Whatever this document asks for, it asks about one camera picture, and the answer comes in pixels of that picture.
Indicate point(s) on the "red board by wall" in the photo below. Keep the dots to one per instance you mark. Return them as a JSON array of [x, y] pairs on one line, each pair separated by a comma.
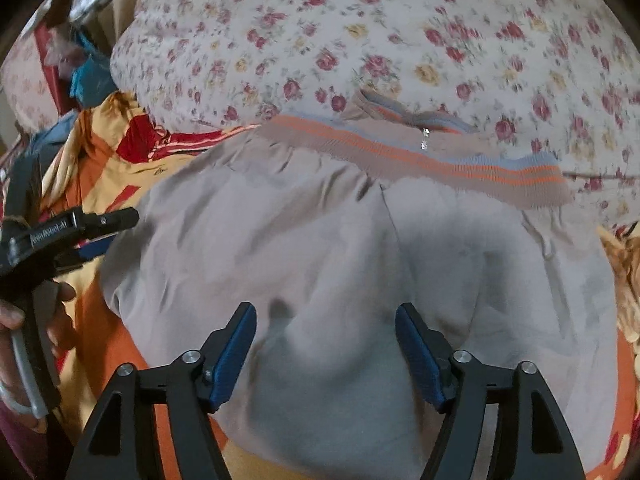
[[42, 36]]

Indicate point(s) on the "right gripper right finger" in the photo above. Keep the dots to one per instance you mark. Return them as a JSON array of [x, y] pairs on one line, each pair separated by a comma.
[[531, 440]]

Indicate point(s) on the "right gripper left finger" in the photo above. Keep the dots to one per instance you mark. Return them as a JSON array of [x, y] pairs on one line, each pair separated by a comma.
[[120, 440]]

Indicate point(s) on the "teal plastic bag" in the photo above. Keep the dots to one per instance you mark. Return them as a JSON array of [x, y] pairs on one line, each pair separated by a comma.
[[91, 81]]

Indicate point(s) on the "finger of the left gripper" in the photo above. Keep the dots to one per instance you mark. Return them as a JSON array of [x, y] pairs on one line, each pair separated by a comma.
[[76, 257], [92, 226]]

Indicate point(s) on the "floral quilt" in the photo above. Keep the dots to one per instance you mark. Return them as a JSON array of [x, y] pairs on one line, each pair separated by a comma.
[[554, 76]]

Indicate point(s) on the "blue grey clothes pile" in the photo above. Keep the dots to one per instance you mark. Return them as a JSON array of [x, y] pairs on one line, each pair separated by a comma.
[[45, 144]]

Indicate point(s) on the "beige zip jacket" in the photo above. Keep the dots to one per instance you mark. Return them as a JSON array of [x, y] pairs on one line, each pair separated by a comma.
[[360, 284]]

